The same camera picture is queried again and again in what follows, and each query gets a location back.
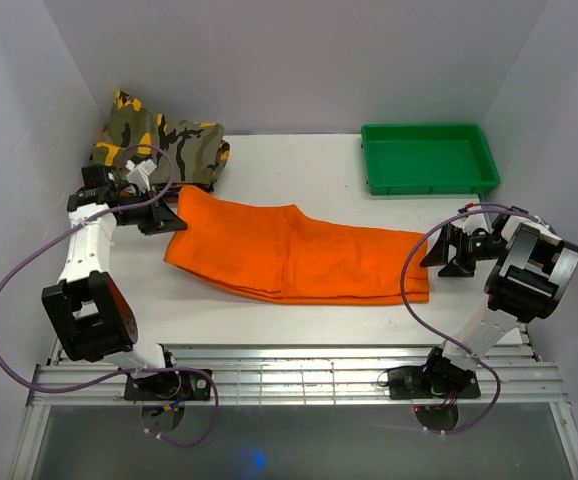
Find stack of folded trousers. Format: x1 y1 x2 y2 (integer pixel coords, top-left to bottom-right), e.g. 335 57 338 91
150 182 214 203

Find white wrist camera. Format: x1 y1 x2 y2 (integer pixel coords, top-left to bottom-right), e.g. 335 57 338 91
124 158 157 192
454 203 490 235

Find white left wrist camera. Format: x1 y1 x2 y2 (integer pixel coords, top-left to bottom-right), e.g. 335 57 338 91
124 158 157 192

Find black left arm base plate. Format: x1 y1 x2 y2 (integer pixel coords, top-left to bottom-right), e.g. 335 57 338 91
123 372 212 402

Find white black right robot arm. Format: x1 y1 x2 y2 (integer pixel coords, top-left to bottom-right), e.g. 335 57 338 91
418 207 578 397

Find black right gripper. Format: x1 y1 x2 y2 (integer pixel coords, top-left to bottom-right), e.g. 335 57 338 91
420 222 507 278

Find orange trousers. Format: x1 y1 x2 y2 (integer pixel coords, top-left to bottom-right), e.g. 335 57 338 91
164 187 430 306

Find aluminium table frame rail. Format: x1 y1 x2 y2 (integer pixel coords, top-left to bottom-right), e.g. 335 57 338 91
26 344 570 407

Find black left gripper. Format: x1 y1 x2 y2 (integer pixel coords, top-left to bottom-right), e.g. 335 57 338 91
117 185 186 237

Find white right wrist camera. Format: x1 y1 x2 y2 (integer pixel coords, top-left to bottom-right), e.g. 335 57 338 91
454 203 490 235

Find green plastic tray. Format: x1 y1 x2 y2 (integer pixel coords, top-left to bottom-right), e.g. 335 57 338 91
361 123 500 196

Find camouflage folded trousers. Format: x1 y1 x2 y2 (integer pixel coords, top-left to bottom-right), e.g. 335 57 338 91
89 90 230 191

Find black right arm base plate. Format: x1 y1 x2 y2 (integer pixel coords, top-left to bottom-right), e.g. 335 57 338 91
387 366 481 400

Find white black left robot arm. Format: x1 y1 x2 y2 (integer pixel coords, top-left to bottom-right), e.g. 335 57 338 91
41 159 187 400

